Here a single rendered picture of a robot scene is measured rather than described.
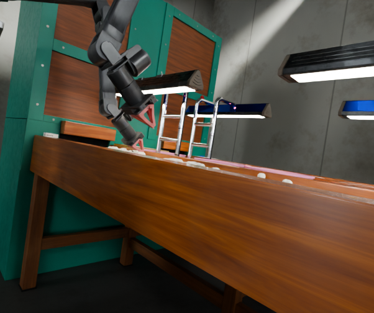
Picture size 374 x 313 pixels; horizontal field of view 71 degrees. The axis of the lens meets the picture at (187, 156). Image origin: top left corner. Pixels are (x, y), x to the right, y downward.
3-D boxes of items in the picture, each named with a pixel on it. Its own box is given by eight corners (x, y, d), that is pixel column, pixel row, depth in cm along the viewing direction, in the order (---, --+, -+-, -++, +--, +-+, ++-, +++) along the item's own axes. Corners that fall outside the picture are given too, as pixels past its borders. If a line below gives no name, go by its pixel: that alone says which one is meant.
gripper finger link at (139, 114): (151, 119, 87) (135, 95, 82) (165, 120, 82) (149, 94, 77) (138, 133, 84) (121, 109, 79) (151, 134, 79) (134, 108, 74)
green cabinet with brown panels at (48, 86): (27, 118, 131) (53, -74, 129) (5, 117, 170) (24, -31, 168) (206, 148, 226) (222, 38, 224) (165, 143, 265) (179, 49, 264)
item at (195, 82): (189, 85, 98) (192, 66, 98) (109, 94, 142) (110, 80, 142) (203, 90, 104) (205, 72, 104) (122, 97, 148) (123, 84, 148)
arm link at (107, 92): (92, 15, 112) (100, 3, 103) (105, 18, 115) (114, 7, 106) (97, 117, 113) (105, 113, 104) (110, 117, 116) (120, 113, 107)
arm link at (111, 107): (98, 110, 112) (105, 106, 105) (117, 93, 117) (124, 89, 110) (117, 130, 117) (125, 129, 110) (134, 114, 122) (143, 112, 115)
